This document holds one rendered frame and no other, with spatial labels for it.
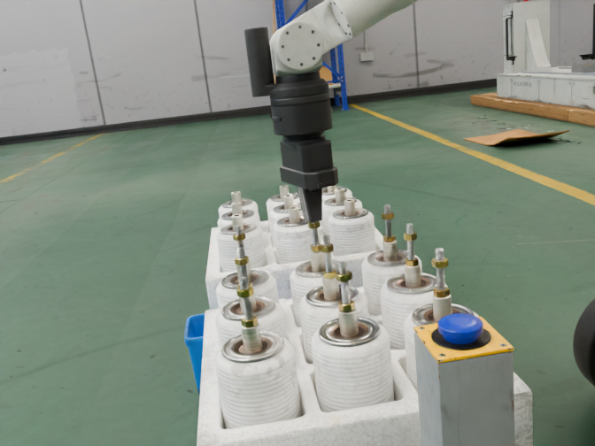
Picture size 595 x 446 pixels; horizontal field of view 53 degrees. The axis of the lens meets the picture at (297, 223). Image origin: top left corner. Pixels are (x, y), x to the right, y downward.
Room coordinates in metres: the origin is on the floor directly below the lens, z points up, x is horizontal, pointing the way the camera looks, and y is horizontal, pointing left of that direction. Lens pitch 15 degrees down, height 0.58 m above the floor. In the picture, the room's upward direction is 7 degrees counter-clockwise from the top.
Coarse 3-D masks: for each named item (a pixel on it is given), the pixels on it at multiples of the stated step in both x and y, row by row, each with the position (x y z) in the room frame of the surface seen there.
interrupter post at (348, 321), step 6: (342, 312) 0.66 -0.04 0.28; (348, 312) 0.66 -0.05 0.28; (354, 312) 0.66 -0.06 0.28; (342, 318) 0.66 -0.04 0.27; (348, 318) 0.66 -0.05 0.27; (354, 318) 0.66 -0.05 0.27; (342, 324) 0.66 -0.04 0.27; (348, 324) 0.66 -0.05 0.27; (354, 324) 0.66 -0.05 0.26; (342, 330) 0.66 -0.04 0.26; (348, 330) 0.66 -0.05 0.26; (354, 330) 0.66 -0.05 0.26
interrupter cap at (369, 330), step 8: (336, 320) 0.70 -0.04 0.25; (360, 320) 0.69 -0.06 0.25; (368, 320) 0.69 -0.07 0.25; (320, 328) 0.68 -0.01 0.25; (328, 328) 0.68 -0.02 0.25; (336, 328) 0.68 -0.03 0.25; (360, 328) 0.67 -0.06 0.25; (368, 328) 0.67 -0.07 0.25; (376, 328) 0.66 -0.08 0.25; (320, 336) 0.66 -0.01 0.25; (328, 336) 0.66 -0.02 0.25; (336, 336) 0.66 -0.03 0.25; (344, 336) 0.66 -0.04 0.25; (352, 336) 0.66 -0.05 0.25; (360, 336) 0.65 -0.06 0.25; (368, 336) 0.65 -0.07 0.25; (376, 336) 0.65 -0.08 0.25; (328, 344) 0.64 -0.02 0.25; (336, 344) 0.64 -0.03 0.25; (344, 344) 0.63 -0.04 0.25; (352, 344) 0.63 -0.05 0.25; (360, 344) 0.63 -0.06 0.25
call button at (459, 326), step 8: (440, 320) 0.51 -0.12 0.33; (448, 320) 0.51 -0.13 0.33; (456, 320) 0.51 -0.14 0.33; (464, 320) 0.50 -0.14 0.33; (472, 320) 0.50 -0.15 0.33; (480, 320) 0.50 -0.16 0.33; (440, 328) 0.50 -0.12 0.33; (448, 328) 0.49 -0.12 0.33; (456, 328) 0.49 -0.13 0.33; (464, 328) 0.49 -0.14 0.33; (472, 328) 0.49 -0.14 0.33; (480, 328) 0.49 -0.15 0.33; (448, 336) 0.49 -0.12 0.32; (456, 336) 0.49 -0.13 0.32; (464, 336) 0.48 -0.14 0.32; (472, 336) 0.48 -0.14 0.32
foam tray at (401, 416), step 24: (360, 288) 0.98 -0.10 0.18; (216, 312) 0.94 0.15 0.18; (288, 312) 0.91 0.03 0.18; (216, 336) 0.85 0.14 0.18; (288, 336) 0.82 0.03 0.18; (216, 384) 0.71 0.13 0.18; (312, 384) 0.68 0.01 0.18; (408, 384) 0.65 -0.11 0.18; (216, 408) 0.65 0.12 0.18; (312, 408) 0.62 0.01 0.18; (360, 408) 0.61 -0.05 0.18; (384, 408) 0.61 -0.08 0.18; (408, 408) 0.60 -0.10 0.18; (528, 408) 0.61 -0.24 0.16; (216, 432) 0.60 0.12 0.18; (240, 432) 0.59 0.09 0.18; (264, 432) 0.59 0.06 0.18; (288, 432) 0.58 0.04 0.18; (312, 432) 0.59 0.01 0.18; (336, 432) 0.59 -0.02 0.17; (360, 432) 0.59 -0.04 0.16; (384, 432) 0.59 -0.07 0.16; (408, 432) 0.60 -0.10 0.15; (528, 432) 0.61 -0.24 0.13
